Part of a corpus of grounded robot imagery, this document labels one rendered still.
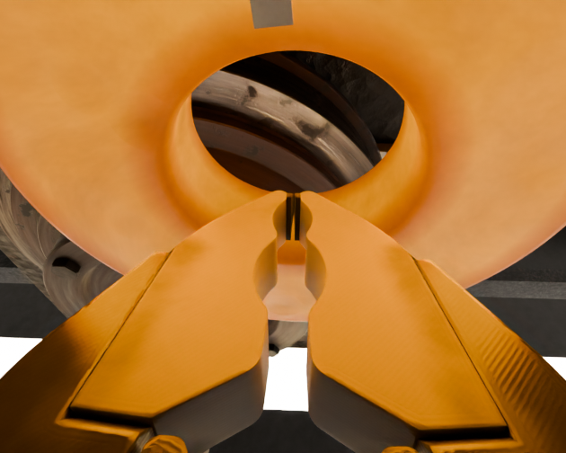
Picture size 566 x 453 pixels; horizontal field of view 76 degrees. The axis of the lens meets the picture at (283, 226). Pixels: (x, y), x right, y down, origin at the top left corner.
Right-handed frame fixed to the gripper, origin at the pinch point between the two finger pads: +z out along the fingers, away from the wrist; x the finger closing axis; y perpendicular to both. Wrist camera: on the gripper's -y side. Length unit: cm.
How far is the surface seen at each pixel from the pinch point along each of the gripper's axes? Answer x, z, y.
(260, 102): -3.0, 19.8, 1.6
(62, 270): -20.8, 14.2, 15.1
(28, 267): -57, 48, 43
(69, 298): -23.5, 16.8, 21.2
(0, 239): -57, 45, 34
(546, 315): 514, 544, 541
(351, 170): 5.2, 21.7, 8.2
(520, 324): 454, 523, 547
